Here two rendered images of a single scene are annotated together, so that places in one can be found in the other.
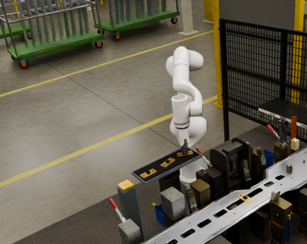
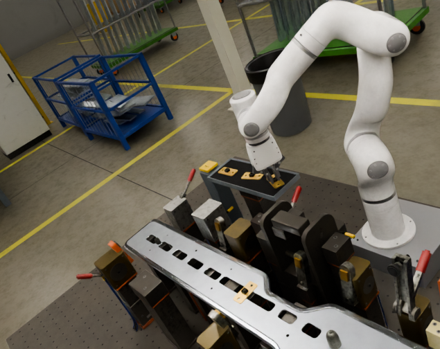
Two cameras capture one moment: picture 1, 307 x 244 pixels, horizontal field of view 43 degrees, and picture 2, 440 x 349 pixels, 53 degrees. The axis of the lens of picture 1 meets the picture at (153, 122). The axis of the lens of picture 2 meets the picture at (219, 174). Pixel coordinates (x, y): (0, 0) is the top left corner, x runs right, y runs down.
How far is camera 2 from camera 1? 224 cm
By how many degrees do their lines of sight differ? 79
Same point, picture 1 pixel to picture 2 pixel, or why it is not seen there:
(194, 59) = (360, 34)
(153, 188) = not seen: hidden behind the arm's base
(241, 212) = (214, 294)
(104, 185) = not seen: outside the picture
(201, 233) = (178, 266)
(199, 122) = (359, 156)
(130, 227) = (172, 205)
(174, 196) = (201, 212)
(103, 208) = (310, 187)
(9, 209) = (408, 136)
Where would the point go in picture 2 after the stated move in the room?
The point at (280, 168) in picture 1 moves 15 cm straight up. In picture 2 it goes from (344, 326) to (330, 287)
